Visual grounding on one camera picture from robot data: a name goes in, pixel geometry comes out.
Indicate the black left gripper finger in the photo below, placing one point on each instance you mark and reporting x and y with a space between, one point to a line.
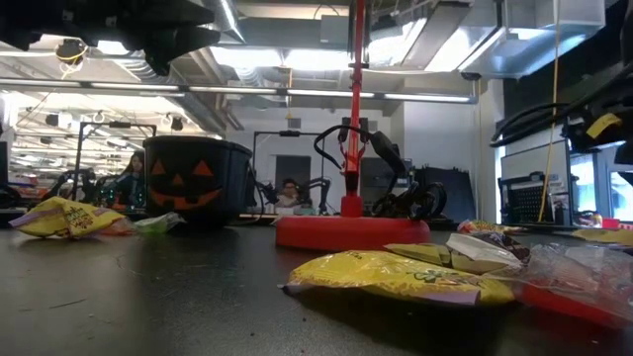
173 43
168 14

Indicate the black jack-o-lantern bucket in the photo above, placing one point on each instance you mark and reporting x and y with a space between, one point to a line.
198 183

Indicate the brown chocolate candy wrapper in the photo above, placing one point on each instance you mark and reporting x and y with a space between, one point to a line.
509 241

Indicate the red candy clear wrapper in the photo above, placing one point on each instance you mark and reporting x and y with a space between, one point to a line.
569 304

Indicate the chocolate bar white-ended wrapper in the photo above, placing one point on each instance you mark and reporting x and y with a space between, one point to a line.
477 249

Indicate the clear green candy wrapper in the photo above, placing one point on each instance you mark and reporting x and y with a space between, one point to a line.
158 223

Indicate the black background robot arm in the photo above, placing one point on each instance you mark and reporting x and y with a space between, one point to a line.
79 185
316 193

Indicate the long ceiling light bar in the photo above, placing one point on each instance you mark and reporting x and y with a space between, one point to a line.
237 90

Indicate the black perforated crate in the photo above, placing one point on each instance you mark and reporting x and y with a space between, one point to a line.
524 203

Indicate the person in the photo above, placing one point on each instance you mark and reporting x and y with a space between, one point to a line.
132 178
288 193

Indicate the black background panel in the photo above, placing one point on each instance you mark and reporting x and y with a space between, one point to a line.
460 193

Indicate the red desk lamp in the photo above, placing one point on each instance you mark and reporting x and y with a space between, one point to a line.
351 232

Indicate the black background rig frame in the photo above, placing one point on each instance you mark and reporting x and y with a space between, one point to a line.
118 124
289 133

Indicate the black aluminium table frame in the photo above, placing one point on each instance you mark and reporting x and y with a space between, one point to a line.
4 220

